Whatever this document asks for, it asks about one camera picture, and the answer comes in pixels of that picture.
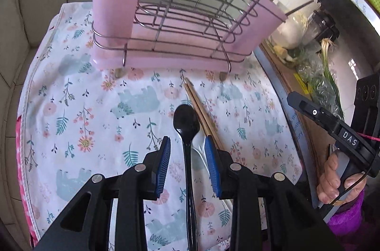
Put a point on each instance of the clear container with cabbage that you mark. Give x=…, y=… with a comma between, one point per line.
x=291, y=31

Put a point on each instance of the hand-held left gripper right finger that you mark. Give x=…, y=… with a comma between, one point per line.
x=212, y=168

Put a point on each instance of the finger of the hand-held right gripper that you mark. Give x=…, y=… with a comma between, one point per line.
x=308, y=111

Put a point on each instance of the green onions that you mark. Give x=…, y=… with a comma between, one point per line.
x=328, y=61

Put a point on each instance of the pink plastic drip tray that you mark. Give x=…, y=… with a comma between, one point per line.
x=178, y=61

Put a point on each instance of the black plastic spoon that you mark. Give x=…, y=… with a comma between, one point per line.
x=185, y=120

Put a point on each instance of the wooden chopstick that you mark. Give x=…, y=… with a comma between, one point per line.
x=203, y=108
x=197, y=108

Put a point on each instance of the white plastic spoon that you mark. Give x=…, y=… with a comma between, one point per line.
x=197, y=150

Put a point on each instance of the person's right forearm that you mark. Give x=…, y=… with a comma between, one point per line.
x=347, y=221

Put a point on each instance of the plastic bag of greens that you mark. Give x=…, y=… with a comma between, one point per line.
x=314, y=82

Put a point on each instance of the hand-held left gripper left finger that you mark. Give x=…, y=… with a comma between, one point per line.
x=161, y=168

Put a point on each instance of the floral printed tablecloth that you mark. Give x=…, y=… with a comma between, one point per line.
x=89, y=108

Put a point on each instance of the black blender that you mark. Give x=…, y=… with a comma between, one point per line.
x=322, y=25

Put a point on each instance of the grey kitchen cabinet counter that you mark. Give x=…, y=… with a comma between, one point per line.
x=38, y=2

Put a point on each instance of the cardboard box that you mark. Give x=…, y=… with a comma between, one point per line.
x=299, y=91

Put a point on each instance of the pink cloth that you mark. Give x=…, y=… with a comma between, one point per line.
x=25, y=194

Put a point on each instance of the person's right hand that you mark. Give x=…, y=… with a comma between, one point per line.
x=329, y=185

